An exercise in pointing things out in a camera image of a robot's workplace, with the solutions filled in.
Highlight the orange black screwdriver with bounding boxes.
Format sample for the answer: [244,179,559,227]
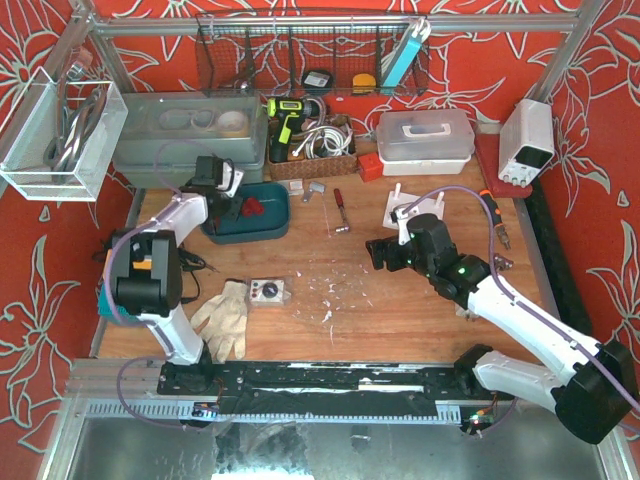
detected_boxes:
[479,189,511,250]

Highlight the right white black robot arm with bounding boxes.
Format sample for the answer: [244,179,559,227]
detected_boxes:
[366,214,639,445]

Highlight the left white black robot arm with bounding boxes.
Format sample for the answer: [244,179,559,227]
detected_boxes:
[104,186,248,366]

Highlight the teal plastic tray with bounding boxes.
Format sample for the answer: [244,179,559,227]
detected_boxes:
[200,182,291,245]

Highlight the white peg fixture board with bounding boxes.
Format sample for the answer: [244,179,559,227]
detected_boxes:
[380,183,446,231]

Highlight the small clear parts bag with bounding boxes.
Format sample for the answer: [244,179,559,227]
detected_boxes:
[285,179,304,196]

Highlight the small metal clamp part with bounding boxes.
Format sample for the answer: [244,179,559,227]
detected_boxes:
[493,253,514,271]

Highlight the grey plastic storage box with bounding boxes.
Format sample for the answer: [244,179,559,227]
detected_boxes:
[112,92,268,189]

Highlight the small red box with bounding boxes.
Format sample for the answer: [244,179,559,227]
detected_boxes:
[358,152,384,183]

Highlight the white work glove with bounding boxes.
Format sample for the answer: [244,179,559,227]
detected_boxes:
[190,280,248,363]

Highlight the white lidded toolbox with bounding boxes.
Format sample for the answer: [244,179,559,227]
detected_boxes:
[376,109,475,176]

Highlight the woven brown basket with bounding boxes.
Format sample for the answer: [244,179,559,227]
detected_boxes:
[265,114,358,180]

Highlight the red mat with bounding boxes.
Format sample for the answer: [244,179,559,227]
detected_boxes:
[475,133,533,199]

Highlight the orange teal power box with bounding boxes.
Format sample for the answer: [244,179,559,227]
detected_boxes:
[97,249,131,324]

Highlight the white bench power supply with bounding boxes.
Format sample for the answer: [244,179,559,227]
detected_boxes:
[498,99,554,188]

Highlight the clear acrylic hanging bin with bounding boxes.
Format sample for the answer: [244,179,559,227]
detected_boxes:
[1,68,128,202]

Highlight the yellow tape measure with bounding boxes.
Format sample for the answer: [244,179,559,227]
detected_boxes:
[352,73,377,96]

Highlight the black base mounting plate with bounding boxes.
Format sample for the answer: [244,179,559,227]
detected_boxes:
[156,359,516,416]

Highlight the blue white book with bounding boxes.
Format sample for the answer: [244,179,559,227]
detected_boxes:
[380,17,432,94]

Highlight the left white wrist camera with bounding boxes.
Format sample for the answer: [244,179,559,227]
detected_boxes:
[191,156,245,198]

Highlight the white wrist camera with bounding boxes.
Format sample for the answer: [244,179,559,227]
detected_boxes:
[391,206,415,246]
[191,156,245,198]

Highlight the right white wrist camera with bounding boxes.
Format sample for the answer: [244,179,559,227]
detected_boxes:
[391,206,415,246]

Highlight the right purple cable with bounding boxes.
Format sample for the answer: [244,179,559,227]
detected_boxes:
[407,184,640,436]

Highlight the purple cable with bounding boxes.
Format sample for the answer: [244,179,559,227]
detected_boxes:
[102,139,231,431]
[407,184,640,436]

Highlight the black tangled wires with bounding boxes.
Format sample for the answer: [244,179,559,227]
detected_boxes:
[90,227,221,306]

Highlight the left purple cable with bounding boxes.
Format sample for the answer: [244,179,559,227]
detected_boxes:
[102,139,231,431]

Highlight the white timer switch box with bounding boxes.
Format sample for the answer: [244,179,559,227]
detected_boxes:
[248,277,293,308]

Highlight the small metal bracket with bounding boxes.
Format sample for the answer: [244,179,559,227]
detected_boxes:
[302,181,326,203]

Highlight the yellow black cordless drill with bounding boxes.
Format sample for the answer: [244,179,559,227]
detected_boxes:
[266,97,320,163]

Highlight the white coiled cables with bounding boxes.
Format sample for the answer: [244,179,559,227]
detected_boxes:
[292,124,354,160]

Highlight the black wire shelf basket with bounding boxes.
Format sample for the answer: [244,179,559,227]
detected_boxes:
[195,7,429,97]

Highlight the grey coiled cable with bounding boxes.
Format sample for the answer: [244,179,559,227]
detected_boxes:
[43,79,109,184]

